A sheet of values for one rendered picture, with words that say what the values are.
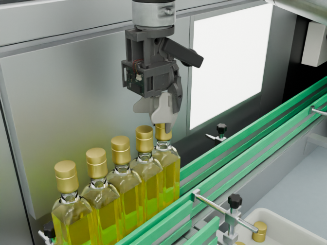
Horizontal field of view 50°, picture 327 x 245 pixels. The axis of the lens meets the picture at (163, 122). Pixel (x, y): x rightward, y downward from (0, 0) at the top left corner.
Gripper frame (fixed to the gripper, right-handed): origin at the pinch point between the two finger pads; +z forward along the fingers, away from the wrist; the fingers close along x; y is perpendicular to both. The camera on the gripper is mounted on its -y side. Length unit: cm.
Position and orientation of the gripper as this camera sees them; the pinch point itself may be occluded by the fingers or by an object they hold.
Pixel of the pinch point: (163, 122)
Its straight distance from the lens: 72.1
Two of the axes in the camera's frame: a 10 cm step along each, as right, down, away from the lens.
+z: 0.0, 8.8, 4.7
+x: 6.5, 3.6, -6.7
